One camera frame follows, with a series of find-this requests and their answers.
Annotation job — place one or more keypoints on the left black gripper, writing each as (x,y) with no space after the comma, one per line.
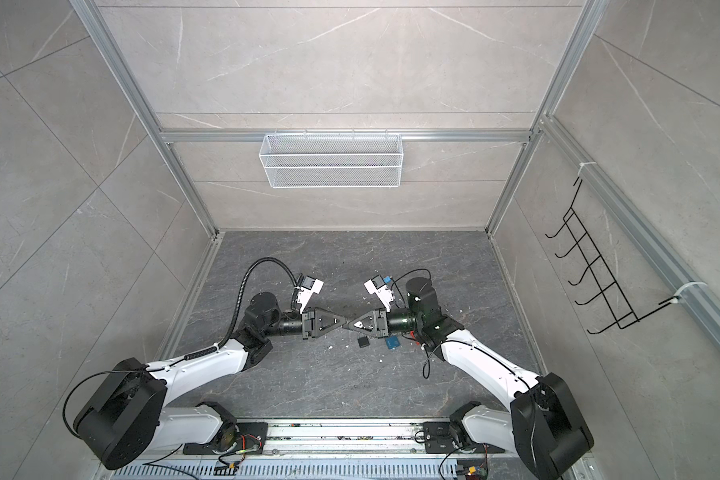
(309,323)

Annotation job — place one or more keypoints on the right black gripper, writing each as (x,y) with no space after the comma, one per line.
(380,320)

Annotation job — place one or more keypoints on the blue padlock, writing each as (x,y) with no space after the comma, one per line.
(392,342)

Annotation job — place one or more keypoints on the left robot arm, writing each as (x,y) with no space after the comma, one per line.
(131,412)

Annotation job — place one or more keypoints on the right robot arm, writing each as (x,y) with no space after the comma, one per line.
(540,421)

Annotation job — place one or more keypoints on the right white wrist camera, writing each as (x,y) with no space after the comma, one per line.
(378,286)

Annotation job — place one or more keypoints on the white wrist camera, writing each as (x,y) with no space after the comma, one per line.
(378,286)
(306,287)

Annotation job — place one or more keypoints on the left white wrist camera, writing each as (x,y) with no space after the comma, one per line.
(306,287)

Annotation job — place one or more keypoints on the aluminium front rail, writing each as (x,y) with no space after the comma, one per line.
(366,448)

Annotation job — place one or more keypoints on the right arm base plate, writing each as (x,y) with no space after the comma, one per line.
(449,436)

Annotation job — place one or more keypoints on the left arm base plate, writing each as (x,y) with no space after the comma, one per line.
(243,438)

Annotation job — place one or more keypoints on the white wire mesh basket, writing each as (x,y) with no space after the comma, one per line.
(332,160)

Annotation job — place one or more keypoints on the black wire hook rack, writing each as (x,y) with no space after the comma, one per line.
(597,270)

